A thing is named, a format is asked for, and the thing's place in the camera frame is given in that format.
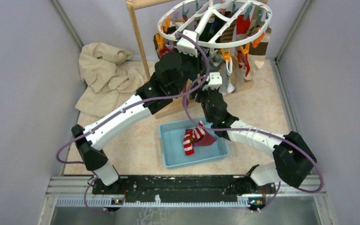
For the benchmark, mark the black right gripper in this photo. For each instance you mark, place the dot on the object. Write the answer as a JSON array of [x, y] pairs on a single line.
[[200, 92]]

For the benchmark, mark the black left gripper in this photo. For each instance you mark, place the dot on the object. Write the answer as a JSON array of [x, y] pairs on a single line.
[[199, 62]]

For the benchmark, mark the maroon purple yellow sock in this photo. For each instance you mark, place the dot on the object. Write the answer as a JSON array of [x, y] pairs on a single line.
[[205, 140]]

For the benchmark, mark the red white striped sock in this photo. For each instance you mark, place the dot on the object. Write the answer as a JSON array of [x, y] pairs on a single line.
[[189, 136]]

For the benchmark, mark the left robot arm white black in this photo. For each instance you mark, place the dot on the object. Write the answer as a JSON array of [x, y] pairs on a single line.
[[171, 74]]

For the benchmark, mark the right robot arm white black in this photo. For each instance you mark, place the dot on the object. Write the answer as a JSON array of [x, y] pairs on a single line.
[[293, 159]]

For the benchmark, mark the orange hanger clip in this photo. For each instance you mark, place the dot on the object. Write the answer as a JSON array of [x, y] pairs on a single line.
[[226, 54]]

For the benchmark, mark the white plastic sock hanger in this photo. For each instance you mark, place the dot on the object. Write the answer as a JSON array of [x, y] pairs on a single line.
[[215, 22]]

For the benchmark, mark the white black striped sock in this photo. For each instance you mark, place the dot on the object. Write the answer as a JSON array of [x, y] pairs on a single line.
[[226, 72]]

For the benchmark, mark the grey ankle sock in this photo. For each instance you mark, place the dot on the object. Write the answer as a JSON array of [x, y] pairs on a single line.
[[215, 62]]

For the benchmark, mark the red and cream sock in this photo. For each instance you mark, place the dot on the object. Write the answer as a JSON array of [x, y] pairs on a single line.
[[243, 64]]

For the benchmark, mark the light blue plastic basket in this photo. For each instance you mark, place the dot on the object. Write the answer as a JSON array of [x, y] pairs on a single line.
[[182, 146]]

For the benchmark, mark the cream brown patch sock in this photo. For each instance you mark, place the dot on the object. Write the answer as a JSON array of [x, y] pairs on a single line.
[[256, 56]]

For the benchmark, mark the red sock at right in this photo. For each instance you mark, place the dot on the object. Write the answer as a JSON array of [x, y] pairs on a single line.
[[242, 24]]

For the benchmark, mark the beige crumpled cloth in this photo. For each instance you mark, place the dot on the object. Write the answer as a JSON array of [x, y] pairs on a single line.
[[109, 75]]

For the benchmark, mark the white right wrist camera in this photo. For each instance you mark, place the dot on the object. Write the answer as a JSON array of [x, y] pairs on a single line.
[[213, 82]]

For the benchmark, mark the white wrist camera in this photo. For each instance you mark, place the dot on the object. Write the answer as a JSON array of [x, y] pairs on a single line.
[[213, 82], [184, 45]]

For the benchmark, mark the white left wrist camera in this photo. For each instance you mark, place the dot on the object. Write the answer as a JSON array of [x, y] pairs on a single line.
[[184, 45]]

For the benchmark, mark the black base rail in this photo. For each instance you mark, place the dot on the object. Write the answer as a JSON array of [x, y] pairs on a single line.
[[161, 191]]

